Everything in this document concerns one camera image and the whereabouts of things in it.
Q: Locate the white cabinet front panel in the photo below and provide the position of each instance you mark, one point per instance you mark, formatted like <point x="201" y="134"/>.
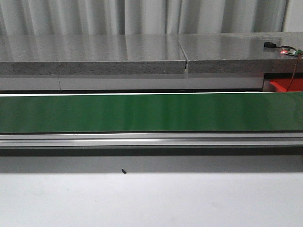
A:
<point x="186" y="81"/>

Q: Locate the grey stone countertop left slab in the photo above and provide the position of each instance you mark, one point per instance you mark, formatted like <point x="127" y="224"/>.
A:
<point x="90" y="55"/>

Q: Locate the grey stone countertop slab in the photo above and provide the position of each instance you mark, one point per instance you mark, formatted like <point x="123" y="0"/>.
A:
<point x="90" y="55"/>
<point x="235" y="53"/>

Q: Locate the grey stone countertop right slab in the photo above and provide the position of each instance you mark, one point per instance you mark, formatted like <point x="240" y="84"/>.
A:
<point x="235" y="53"/>

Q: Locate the green conveyor belt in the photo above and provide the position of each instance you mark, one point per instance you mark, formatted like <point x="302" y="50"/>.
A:
<point x="152" y="112"/>

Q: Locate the red plastic tray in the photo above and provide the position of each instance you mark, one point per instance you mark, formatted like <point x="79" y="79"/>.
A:
<point x="287" y="85"/>

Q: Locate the black connector plug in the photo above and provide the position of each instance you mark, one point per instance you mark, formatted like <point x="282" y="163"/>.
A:
<point x="270" y="45"/>

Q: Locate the small green circuit board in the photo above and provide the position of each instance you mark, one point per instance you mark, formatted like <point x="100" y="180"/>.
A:
<point x="293" y="52"/>

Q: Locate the grey pleated curtain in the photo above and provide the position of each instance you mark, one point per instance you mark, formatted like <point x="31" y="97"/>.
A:
<point x="149" y="17"/>

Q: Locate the aluminium conveyor frame rail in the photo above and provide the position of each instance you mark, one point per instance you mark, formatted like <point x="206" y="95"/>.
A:
<point x="151" y="139"/>

